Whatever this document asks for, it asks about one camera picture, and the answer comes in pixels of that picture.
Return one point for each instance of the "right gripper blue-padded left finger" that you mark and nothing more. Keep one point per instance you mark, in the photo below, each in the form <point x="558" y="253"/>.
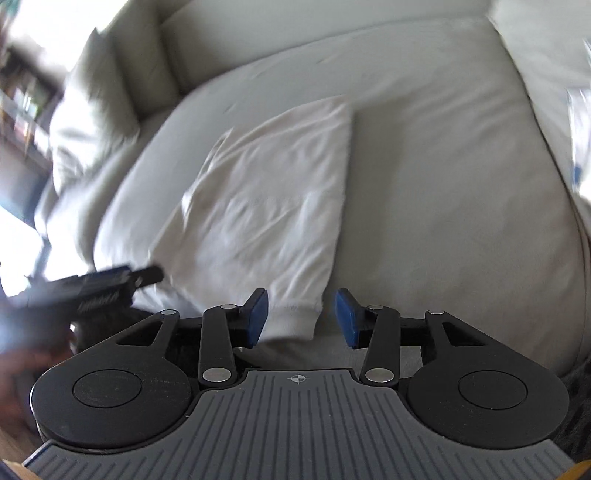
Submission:
<point x="224" y="328"/>

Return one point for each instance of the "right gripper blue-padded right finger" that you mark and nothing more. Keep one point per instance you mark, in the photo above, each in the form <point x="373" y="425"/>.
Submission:
<point x="377" y="329"/>

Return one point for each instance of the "white garment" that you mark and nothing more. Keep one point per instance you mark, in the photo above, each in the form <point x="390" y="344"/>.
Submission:
<point x="264" y="211"/>

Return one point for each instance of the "grey-green sofa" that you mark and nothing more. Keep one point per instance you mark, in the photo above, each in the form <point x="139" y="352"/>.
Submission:
<point x="454" y="200"/>

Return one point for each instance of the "wooden shelf unit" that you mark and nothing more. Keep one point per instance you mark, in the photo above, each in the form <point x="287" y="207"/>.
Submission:
<point x="30" y="93"/>

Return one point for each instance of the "grey sofa cushion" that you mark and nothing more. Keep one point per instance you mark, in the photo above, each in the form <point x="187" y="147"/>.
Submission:
<point x="121" y="77"/>

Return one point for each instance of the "white blue patterned cloth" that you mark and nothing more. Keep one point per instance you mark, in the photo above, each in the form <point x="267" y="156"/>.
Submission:
<point x="580" y="125"/>

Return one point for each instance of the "grey sofa pillow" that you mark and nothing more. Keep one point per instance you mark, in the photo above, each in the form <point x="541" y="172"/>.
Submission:
<point x="549" y="43"/>

